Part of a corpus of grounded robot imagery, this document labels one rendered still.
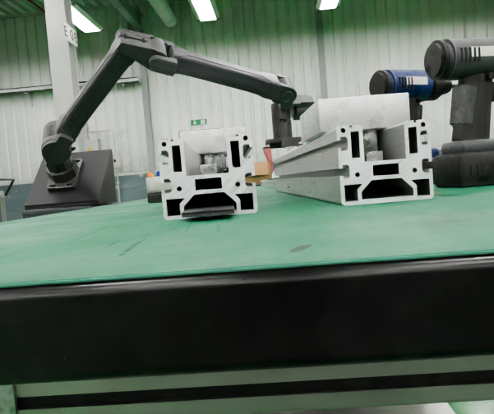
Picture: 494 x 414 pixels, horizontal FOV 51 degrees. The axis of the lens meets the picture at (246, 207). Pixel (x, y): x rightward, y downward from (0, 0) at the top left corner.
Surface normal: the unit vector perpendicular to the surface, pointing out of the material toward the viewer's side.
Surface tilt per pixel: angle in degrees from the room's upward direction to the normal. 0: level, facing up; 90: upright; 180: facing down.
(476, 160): 90
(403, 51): 90
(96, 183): 44
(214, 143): 90
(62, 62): 90
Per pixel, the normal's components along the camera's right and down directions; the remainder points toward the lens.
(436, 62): -0.98, 0.09
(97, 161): -0.11, -0.67
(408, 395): -0.05, 0.06
